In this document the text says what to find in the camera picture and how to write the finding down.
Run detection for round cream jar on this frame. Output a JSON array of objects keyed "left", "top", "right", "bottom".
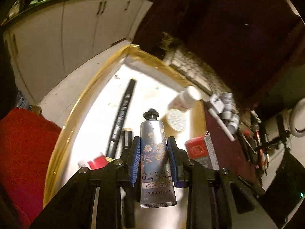
[{"left": 166, "top": 109, "right": 187, "bottom": 132}]

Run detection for slim white pen tube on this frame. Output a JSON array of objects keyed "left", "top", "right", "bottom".
[{"left": 208, "top": 108, "right": 235, "bottom": 142}]

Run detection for long orange white carton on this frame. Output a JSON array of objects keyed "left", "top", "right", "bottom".
[{"left": 185, "top": 132, "right": 219, "bottom": 171}]

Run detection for white bottle grey cap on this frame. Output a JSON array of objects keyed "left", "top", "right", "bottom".
[{"left": 227, "top": 114, "right": 240, "bottom": 134}]

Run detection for white kitchen cabinets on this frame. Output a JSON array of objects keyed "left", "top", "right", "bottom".
[{"left": 4, "top": 0, "right": 152, "bottom": 103}]

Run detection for black marker beige cap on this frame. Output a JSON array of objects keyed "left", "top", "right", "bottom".
[{"left": 106, "top": 79, "right": 136, "bottom": 159}]

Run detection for beige computer keyboard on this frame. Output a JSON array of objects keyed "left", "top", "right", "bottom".
[{"left": 163, "top": 48, "right": 231, "bottom": 95}]

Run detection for white bottle green label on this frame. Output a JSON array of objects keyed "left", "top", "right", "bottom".
[{"left": 220, "top": 93, "right": 233, "bottom": 120}]

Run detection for white pill bottle red label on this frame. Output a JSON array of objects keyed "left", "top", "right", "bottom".
[{"left": 168, "top": 86, "right": 201, "bottom": 112}]

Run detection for person in dark jacket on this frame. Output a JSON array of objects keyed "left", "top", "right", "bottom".
[{"left": 1, "top": 42, "right": 61, "bottom": 228}]

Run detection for white floral hand cream tube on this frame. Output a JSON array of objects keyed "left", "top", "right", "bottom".
[{"left": 140, "top": 109, "right": 177, "bottom": 209}]

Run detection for white usb wall charger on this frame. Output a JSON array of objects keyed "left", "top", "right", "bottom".
[{"left": 209, "top": 94, "right": 224, "bottom": 114}]

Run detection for short black marker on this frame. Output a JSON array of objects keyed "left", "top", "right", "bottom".
[{"left": 122, "top": 128, "right": 134, "bottom": 150}]

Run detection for cardboard box with white lining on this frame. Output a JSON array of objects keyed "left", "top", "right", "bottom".
[{"left": 42, "top": 43, "right": 208, "bottom": 229}]

